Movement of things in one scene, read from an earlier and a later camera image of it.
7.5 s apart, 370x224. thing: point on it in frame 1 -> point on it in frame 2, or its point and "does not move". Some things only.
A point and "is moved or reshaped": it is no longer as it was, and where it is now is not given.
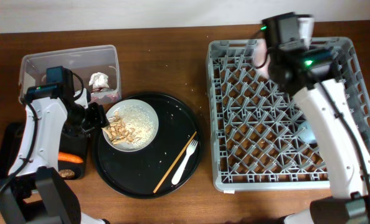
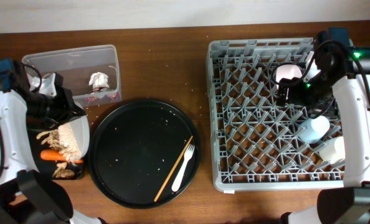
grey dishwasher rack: [254, 122] does not move
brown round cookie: [66, 173] does not move
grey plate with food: [133, 125] -> [73, 139]
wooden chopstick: [174, 162] is moved or reshaped
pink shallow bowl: [261, 58] is moved or reshaped
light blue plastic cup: [305, 132] does not move
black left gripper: [100, 119] -> [69, 111]
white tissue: [98, 80] does not move
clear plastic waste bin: [98, 66] does not move
